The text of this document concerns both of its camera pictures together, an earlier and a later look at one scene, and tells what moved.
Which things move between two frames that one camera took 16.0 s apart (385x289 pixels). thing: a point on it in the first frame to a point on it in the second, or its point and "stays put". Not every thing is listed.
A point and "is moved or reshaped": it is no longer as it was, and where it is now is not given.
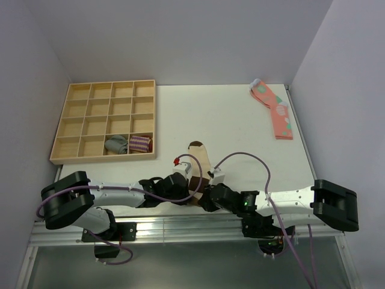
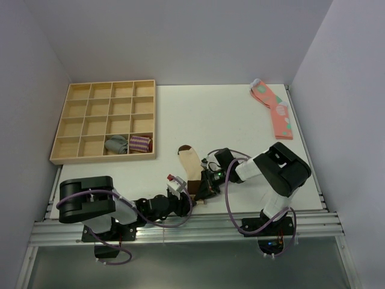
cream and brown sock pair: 198,148 is moved or reshaped
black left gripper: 184,194 to 183,205
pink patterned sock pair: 281,123 stays put
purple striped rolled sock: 140,144 stays put
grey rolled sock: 117,143 stays put
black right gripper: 205,201 to 207,186
